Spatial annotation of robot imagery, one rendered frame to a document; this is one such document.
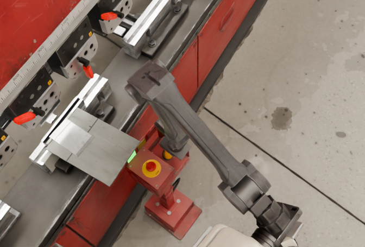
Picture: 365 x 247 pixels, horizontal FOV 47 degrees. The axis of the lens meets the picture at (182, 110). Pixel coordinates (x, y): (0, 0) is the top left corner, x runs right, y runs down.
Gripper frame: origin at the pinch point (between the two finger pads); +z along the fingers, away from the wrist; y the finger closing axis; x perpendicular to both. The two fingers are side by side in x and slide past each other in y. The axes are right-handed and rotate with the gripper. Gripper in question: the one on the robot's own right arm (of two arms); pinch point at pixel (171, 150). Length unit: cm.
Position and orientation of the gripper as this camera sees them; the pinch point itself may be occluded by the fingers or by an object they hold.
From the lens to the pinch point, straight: 160.9
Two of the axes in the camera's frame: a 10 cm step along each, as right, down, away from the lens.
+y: -7.8, -6.2, 0.7
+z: -1.7, 3.1, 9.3
